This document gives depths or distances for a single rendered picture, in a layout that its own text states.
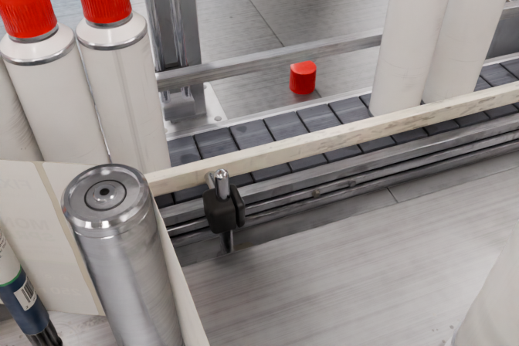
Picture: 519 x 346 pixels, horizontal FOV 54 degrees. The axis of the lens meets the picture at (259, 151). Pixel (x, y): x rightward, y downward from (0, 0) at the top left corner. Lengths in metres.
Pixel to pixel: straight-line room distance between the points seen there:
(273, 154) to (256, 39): 0.34
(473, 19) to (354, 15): 0.35
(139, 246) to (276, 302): 0.19
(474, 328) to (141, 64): 0.28
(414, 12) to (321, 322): 0.27
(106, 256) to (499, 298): 0.20
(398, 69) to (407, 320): 0.23
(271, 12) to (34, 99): 0.51
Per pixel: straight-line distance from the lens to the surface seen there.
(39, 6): 0.38
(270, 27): 0.80
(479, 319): 0.33
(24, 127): 0.44
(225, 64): 0.49
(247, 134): 0.53
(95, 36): 0.39
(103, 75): 0.40
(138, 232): 0.23
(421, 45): 0.50
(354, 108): 0.57
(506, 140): 0.63
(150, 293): 0.27
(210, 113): 0.63
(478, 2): 0.52
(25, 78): 0.39
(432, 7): 0.48
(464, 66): 0.55
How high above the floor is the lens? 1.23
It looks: 44 degrees down
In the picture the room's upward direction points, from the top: straight up
